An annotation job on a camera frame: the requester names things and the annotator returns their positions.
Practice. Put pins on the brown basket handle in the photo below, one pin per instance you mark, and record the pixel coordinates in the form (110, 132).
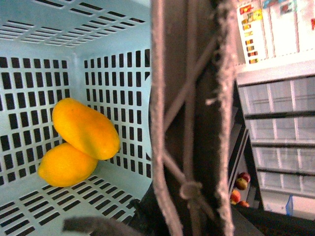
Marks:
(190, 107)

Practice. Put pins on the white refrigerated display case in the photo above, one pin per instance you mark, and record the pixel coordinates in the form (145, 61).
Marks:
(276, 83)

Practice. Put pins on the yellow mango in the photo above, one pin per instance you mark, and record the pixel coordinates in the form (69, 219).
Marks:
(86, 129)

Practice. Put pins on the light blue plastic basket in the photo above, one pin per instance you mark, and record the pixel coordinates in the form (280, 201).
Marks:
(86, 65)

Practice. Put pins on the large yellow lemon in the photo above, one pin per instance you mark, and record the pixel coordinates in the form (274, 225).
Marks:
(65, 166)

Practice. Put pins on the red yellow apples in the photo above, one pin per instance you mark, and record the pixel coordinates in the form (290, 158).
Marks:
(241, 184)

